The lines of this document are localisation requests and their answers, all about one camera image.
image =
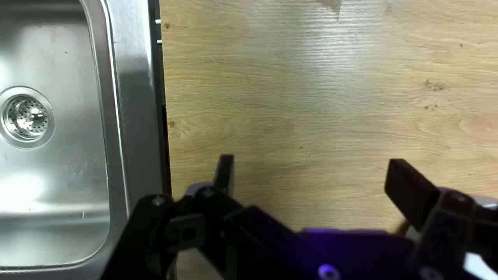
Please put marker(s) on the stainless steel sink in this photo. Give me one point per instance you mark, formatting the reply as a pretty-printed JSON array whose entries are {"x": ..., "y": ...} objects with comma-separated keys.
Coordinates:
[{"x": 77, "y": 62}]

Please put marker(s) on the round metal sink drain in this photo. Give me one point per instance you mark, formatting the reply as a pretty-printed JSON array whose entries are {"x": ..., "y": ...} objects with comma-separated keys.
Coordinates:
[{"x": 24, "y": 118}]

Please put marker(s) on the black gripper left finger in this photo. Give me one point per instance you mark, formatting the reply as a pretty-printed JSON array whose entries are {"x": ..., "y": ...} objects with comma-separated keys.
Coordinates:
[{"x": 155, "y": 238}]

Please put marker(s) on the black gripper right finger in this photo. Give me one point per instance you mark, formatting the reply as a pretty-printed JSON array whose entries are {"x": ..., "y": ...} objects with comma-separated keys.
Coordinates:
[{"x": 445, "y": 227}]

